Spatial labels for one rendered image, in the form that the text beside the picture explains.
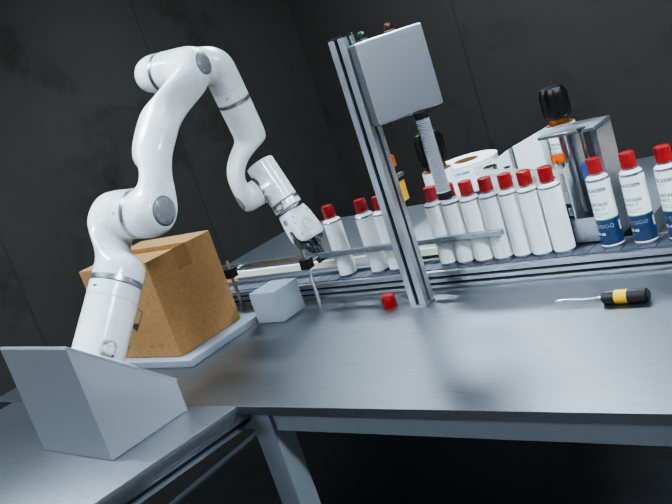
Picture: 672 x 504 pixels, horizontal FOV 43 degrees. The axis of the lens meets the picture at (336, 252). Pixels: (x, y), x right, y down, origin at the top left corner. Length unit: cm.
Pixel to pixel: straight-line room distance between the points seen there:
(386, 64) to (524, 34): 284
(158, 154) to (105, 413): 62
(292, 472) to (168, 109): 90
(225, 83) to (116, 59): 264
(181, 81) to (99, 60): 276
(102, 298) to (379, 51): 83
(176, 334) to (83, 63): 274
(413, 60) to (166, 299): 88
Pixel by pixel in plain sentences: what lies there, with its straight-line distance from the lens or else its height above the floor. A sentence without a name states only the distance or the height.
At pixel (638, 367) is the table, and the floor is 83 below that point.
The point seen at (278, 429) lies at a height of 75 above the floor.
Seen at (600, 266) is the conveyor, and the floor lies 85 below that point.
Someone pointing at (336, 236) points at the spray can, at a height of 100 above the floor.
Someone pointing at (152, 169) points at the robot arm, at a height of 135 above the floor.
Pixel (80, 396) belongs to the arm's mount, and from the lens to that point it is 186.
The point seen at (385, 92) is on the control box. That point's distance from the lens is 197.
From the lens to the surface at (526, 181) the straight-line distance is 202.
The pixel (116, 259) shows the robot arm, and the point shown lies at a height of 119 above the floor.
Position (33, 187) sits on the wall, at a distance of 457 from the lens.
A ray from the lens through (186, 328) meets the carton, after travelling 232.
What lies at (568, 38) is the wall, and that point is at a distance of 466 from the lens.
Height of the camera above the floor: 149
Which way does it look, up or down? 13 degrees down
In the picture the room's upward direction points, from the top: 18 degrees counter-clockwise
